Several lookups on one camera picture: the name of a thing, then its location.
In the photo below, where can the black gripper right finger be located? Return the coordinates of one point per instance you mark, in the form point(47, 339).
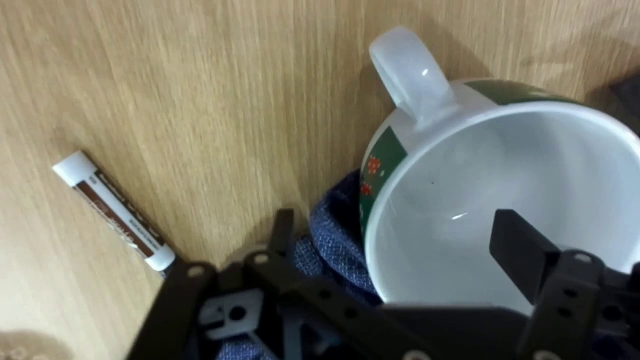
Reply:
point(526, 257)

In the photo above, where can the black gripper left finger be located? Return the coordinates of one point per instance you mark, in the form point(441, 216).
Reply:
point(313, 300)

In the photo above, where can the white green ceramic mug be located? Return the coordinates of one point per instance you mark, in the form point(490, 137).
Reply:
point(467, 173)

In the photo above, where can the white brown marker pen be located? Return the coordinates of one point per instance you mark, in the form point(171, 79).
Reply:
point(113, 207)

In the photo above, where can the dark blue towel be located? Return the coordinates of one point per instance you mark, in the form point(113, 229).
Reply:
point(332, 240)

